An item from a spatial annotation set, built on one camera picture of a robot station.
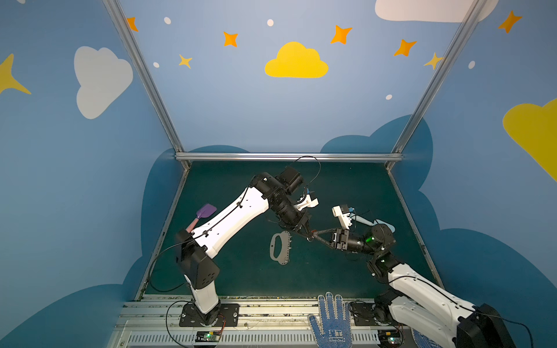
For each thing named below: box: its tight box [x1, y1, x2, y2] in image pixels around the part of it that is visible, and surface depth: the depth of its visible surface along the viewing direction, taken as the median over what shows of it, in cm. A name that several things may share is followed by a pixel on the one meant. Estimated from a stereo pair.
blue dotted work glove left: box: [308, 291, 353, 348], surface depth 74 cm
